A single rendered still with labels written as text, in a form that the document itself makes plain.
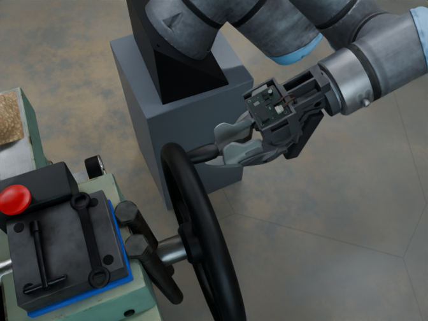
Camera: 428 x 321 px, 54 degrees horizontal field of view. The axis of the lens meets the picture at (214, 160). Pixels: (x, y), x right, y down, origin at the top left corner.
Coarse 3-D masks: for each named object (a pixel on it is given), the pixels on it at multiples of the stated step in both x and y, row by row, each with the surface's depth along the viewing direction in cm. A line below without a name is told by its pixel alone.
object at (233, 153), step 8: (232, 144) 60; (240, 144) 61; (248, 144) 61; (256, 144) 62; (224, 152) 61; (232, 152) 61; (240, 152) 62; (248, 152) 63; (256, 152) 62; (216, 160) 64; (224, 160) 63; (232, 160) 63; (240, 160) 63
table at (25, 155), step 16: (32, 112) 65; (32, 128) 61; (16, 144) 57; (32, 144) 57; (0, 160) 55; (16, 160) 55; (32, 160) 55; (0, 176) 54; (128, 320) 48; (144, 320) 48; (160, 320) 48
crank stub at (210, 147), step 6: (210, 144) 61; (192, 150) 60; (198, 150) 60; (204, 150) 60; (210, 150) 60; (216, 150) 60; (192, 156) 60; (198, 156) 60; (204, 156) 60; (210, 156) 60; (216, 156) 60; (192, 162) 60; (198, 162) 60
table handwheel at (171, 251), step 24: (168, 144) 56; (168, 168) 63; (192, 168) 49; (192, 192) 47; (192, 216) 46; (216, 216) 47; (168, 240) 58; (192, 240) 56; (216, 240) 45; (168, 264) 57; (192, 264) 70; (216, 264) 45; (216, 288) 46; (216, 312) 62; (240, 312) 47
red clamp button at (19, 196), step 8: (8, 192) 39; (16, 192) 39; (24, 192) 39; (0, 200) 39; (8, 200) 39; (16, 200) 39; (24, 200) 39; (0, 208) 38; (8, 208) 38; (16, 208) 38; (24, 208) 39
